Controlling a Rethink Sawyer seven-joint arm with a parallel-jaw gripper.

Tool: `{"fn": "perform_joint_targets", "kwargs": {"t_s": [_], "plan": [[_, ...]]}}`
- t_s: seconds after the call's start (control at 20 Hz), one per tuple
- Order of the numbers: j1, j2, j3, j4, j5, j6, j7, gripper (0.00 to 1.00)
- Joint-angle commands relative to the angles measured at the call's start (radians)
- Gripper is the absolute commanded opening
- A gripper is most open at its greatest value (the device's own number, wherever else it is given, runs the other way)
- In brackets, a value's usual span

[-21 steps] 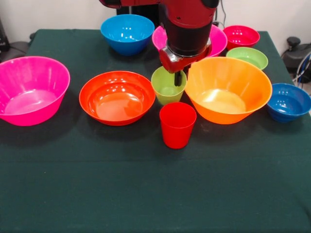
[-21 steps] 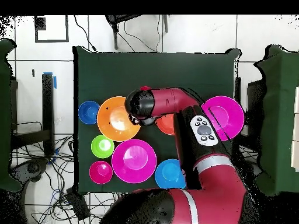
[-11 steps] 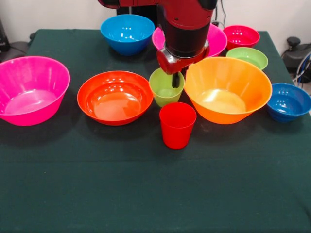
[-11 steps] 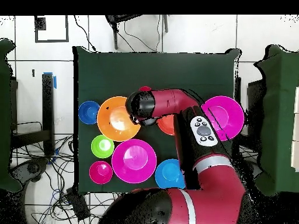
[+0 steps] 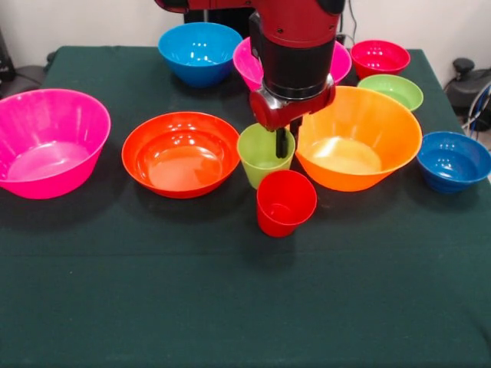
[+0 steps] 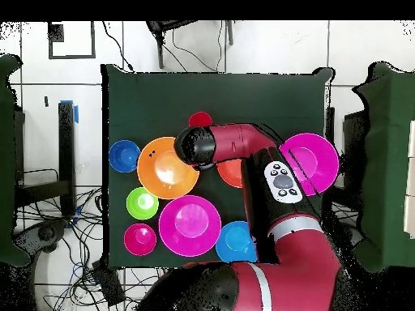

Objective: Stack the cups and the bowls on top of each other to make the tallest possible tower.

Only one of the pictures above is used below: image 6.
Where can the orange-red bowl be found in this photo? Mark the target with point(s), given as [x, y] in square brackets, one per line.
[231, 173]

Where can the large orange bowl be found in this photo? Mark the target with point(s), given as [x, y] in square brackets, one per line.
[162, 184]

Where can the red cup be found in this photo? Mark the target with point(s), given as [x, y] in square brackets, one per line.
[200, 120]

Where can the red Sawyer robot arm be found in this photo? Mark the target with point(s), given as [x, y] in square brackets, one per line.
[298, 275]

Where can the large pink bowl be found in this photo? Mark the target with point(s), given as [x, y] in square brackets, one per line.
[319, 155]
[189, 226]

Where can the small green bowl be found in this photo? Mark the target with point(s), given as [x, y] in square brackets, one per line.
[142, 202]

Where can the light blue bowl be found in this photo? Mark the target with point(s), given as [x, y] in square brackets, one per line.
[235, 241]

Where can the small dark blue bowl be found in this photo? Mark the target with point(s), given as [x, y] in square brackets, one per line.
[123, 156]

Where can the dark green tablecloth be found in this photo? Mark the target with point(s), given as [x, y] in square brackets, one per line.
[162, 97]

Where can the small crimson bowl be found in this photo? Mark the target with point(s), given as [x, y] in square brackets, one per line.
[140, 238]

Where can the blue tape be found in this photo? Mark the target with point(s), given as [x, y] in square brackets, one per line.
[76, 115]

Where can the black bench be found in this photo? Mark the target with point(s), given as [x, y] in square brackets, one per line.
[66, 145]

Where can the black power brick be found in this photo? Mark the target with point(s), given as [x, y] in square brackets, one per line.
[108, 285]

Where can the grey office chair base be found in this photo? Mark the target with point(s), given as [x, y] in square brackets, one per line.
[45, 233]

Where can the small black marker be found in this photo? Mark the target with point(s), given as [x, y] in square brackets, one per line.
[46, 101]

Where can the green-covered side table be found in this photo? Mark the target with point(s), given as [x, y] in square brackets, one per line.
[389, 162]
[6, 162]

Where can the white boxes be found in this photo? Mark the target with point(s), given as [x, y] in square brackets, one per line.
[411, 178]

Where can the black square frame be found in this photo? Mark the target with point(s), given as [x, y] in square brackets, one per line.
[55, 32]

